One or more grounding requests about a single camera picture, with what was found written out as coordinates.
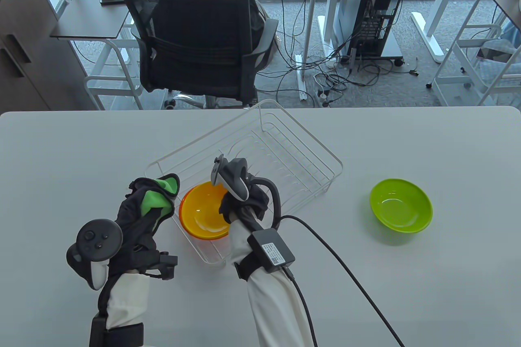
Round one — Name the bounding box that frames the person's left hand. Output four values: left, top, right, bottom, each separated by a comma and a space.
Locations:
108, 188, 175, 278

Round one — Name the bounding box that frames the person's right hand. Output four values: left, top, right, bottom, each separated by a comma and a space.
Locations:
219, 186, 271, 234

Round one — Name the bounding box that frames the green and grey hand towel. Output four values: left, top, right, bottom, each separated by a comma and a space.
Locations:
128, 174, 181, 217

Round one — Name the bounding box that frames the yellow plastic bowl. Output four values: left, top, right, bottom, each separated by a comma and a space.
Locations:
180, 183, 234, 240

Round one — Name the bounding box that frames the red plastic bowl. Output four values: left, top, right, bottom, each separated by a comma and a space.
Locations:
179, 192, 192, 229

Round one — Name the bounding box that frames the green plastic bowl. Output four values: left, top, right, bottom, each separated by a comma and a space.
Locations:
370, 178, 433, 234

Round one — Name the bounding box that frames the person's left forearm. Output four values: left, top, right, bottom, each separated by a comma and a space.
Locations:
90, 274, 151, 347

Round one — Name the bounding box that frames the person's right forearm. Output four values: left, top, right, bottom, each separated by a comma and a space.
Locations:
228, 217, 318, 347

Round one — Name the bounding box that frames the black right hand controller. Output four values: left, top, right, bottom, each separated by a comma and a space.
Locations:
210, 155, 281, 229

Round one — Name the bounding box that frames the black hand controller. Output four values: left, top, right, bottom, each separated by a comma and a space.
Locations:
66, 219, 123, 291
210, 155, 281, 229

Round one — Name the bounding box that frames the black left hand controller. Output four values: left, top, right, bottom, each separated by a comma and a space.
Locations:
66, 219, 123, 291

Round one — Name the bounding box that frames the black right wrist box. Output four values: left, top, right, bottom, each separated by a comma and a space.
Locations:
247, 230, 296, 273

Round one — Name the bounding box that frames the black wrist box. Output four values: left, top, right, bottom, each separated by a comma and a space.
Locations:
247, 230, 296, 273
90, 314, 108, 347

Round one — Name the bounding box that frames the black left wrist box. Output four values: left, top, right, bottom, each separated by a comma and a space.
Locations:
90, 314, 108, 347

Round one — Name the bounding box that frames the black mesh office chair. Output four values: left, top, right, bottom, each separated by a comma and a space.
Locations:
113, 0, 280, 111

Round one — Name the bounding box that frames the brown cabinet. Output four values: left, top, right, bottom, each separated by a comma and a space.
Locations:
0, 0, 96, 111

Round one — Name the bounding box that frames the computer stand on casters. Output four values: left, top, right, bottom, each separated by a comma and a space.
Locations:
338, 34, 405, 66

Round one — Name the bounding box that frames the black computer tower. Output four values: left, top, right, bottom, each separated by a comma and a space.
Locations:
334, 0, 408, 59

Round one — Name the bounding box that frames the dark grey bag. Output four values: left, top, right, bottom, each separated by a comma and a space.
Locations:
477, 39, 519, 63

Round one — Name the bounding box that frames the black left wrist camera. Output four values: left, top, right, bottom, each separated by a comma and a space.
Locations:
144, 251, 180, 281

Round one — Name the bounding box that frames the white wire dish rack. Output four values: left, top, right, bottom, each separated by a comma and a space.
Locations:
145, 99, 344, 268

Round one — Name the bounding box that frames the thin black cable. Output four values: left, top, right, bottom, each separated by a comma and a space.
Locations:
285, 268, 319, 347

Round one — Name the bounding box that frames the thick black cable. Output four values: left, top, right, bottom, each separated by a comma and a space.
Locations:
279, 215, 405, 347

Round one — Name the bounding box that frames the tangle of black floor cables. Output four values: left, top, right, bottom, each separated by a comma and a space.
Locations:
256, 38, 420, 107

